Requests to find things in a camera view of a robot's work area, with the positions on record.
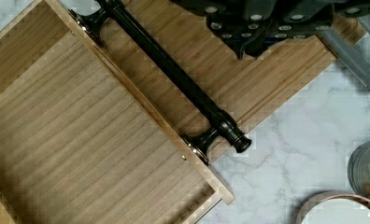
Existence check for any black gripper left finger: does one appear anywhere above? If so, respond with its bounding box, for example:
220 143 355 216
170 0 277 60

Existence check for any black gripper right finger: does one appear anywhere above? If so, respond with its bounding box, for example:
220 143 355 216
245 0 370 58

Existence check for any wooden drawer with black handle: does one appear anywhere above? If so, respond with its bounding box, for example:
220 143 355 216
0 0 235 224

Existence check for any grey toaster oven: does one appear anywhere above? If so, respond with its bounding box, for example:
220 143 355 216
318 15 370 91

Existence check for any glass cereal jar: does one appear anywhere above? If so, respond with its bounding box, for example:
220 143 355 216
348 141 370 199

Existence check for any pink white sugar bowl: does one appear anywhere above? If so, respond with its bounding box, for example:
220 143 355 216
295 191 370 224

